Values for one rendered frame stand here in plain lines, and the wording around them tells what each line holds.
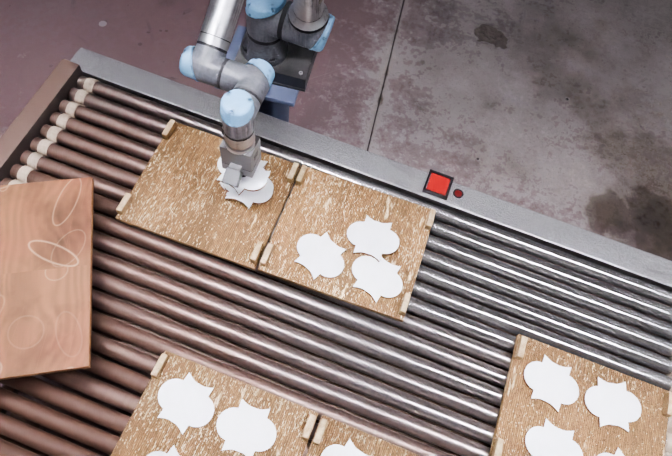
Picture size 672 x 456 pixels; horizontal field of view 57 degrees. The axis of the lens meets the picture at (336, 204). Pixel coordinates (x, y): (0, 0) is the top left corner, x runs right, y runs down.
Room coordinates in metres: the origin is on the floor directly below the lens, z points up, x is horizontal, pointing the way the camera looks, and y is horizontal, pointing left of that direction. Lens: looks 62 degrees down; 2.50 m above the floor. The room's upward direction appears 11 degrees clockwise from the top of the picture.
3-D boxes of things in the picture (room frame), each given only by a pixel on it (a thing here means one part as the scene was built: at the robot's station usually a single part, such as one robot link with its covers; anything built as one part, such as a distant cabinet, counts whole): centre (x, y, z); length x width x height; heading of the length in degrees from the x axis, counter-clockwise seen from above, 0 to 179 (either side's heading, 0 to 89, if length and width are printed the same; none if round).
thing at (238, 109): (0.84, 0.26, 1.30); 0.09 x 0.08 x 0.11; 170
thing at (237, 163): (0.81, 0.27, 1.14); 0.12 x 0.09 x 0.16; 171
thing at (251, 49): (1.36, 0.32, 0.99); 0.15 x 0.15 x 0.10
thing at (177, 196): (0.82, 0.35, 0.93); 0.41 x 0.35 x 0.02; 80
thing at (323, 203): (0.75, -0.06, 0.93); 0.41 x 0.35 x 0.02; 80
